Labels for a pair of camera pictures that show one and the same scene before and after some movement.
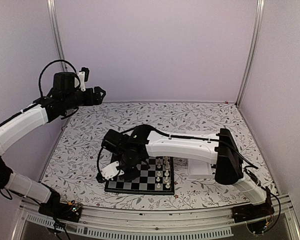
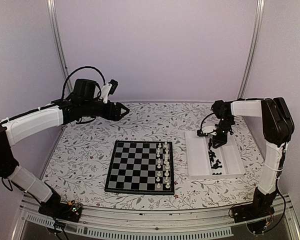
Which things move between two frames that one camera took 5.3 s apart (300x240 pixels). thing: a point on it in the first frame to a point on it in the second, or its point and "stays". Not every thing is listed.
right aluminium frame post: (259, 18) stays
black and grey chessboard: (158, 179) stays
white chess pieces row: (167, 167) stays
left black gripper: (98, 99) to (116, 116)
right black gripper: (134, 174) to (222, 141)
